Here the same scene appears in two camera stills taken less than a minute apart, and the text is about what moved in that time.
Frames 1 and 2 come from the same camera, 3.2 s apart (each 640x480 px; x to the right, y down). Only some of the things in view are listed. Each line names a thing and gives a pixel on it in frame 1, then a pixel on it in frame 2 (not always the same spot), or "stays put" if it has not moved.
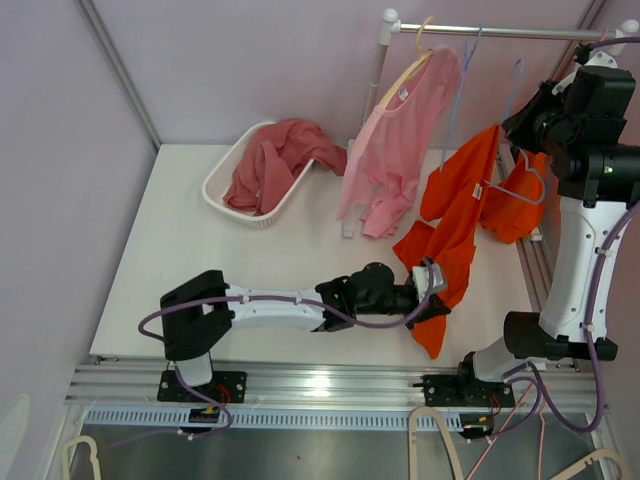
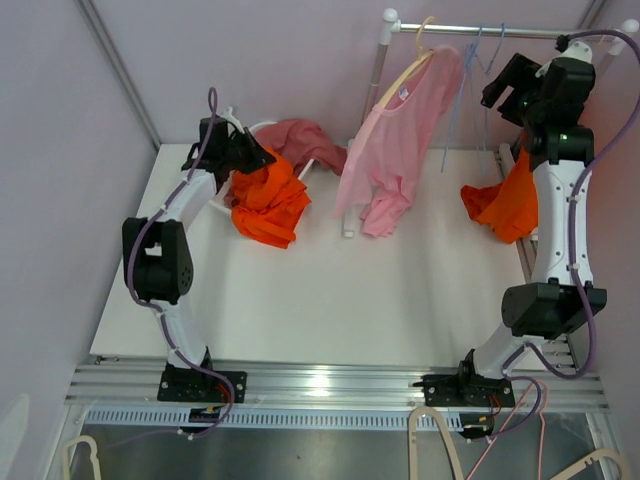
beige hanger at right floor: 625,469 stays put
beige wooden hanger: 420,55 stays put
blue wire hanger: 469,57 stays put
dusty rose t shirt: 275,157 stays put
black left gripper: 434,305 to 258,157
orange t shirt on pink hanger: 512,210 stays put
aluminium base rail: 132,383 stays put
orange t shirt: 437,252 to 269,202
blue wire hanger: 542,183 to 472,59
